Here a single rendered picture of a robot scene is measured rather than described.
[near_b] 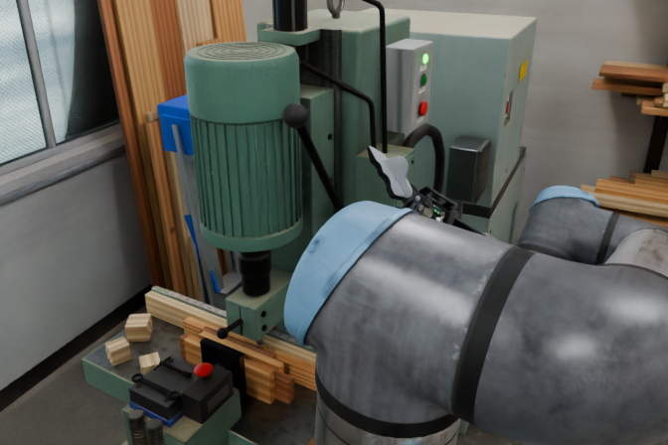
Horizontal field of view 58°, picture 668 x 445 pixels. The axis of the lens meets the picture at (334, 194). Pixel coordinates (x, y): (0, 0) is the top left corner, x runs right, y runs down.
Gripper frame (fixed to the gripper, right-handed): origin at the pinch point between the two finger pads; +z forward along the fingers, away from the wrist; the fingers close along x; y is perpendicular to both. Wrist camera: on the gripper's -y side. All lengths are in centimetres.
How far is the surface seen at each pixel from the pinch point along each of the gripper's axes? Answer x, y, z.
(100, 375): 34, -56, 16
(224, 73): -5.9, -1.0, 22.7
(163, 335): 22, -58, 9
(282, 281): 6.0, -34.0, -3.9
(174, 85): -84, -166, 58
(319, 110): -16.9, -13.0, 7.7
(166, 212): -36, -172, 31
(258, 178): 1.0, -10.2, 10.6
